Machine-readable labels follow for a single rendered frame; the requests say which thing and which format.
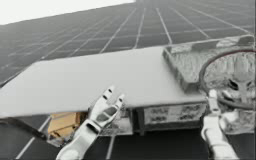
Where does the grey mesh tray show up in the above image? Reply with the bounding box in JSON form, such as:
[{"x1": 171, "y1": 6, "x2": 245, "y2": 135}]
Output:
[{"x1": 162, "y1": 34, "x2": 256, "y2": 135}]

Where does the grey cart with brown box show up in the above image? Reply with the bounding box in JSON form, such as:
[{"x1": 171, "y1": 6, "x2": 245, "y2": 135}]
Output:
[{"x1": 0, "y1": 34, "x2": 256, "y2": 148}]

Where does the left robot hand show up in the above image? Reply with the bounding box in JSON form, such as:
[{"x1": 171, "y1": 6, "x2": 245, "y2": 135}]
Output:
[{"x1": 87, "y1": 85, "x2": 126, "y2": 130}]

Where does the dark steering wheel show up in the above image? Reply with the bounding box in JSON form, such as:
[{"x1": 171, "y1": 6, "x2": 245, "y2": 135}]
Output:
[{"x1": 198, "y1": 48, "x2": 256, "y2": 111}]

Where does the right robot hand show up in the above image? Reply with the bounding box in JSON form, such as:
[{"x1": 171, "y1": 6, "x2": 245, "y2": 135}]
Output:
[{"x1": 206, "y1": 88, "x2": 234, "y2": 118}]

